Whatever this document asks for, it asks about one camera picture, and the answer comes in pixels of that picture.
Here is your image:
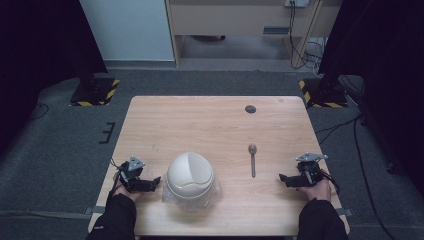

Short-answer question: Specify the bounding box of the black stand base striped tape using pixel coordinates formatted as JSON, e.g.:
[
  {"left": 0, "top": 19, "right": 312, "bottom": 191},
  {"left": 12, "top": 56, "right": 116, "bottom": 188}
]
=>
[
  {"left": 298, "top": 76, "right": 350, "bottom": 109},
  {"left": 69, "top": 76, "right": 121, "bottom": 108}
]

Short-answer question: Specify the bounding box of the person's right hand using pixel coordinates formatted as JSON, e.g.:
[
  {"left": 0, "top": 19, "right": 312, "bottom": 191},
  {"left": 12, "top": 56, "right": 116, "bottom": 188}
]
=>
[{"left": 297, "top": 177, "right": 333, "bottom": 202}]

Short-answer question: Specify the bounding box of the black curtain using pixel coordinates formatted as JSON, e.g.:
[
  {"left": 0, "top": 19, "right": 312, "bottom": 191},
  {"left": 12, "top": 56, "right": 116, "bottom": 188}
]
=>
[
  {"left": 317, "top": 0, "right": 424, "bottom": 188},
  {"left": 0, "top": 0, "right": 109, "bottom": 158}
]

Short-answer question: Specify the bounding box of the person's left hand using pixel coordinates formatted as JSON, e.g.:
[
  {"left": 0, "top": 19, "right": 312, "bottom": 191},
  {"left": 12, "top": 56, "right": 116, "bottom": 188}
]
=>
[{"left": 111, "top": 171, "right": 142, "bottom": 203}]

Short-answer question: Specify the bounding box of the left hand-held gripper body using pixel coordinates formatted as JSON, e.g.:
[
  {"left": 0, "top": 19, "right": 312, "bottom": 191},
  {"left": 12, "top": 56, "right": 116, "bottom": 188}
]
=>
[{"left": 117, "top": 155, "right": 150, "bottom": 194}]

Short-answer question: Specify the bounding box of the grey power strip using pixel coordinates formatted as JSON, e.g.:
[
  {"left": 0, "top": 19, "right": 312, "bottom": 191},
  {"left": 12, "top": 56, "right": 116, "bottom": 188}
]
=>
[{"left": 283, "top": 0, "right": 310, "bottom": 9}]

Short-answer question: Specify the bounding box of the thin black floor cable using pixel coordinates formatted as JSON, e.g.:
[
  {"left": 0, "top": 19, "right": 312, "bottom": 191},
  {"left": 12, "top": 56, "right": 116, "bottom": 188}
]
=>
[{"left": 27, "top": 102, "right": 50, "bottom": 122}]

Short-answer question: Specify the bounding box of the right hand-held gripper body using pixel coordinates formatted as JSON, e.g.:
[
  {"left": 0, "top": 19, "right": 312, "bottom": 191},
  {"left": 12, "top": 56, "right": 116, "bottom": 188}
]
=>
[{"left": 294, "top": 152, "right": 330, "bottom": 188}]

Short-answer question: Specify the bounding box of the right hand-held gripper cable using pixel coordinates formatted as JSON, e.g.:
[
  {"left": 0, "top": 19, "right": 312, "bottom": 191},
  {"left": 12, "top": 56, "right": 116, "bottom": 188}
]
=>
[{"left": 320, "top": 169, "right": 342, "bottom": 195}]

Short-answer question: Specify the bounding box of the clear plastic bag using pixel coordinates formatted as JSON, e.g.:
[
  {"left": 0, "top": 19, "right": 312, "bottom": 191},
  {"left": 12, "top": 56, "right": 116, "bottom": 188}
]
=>
[{"left": 161, "top": 172, "right": 224, "bottom": 212}]

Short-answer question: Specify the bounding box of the white wall panel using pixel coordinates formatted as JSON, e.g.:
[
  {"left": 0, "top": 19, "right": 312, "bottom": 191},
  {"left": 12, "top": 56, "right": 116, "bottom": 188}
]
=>
[{"left": 78, "top": 0, "right": 176, "bottom": 62}]

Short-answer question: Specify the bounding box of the metal spoon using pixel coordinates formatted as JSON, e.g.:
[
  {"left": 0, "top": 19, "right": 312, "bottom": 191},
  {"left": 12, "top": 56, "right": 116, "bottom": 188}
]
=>
[{"left": 247, "top": 143, "right": 259, "bottom": 179}]

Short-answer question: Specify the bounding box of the black cable bundle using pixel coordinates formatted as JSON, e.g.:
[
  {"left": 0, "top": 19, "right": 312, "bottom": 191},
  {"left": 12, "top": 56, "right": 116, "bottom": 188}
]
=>
[{"left": 287, "top": 1, "right": 326, "bottom": 71}]

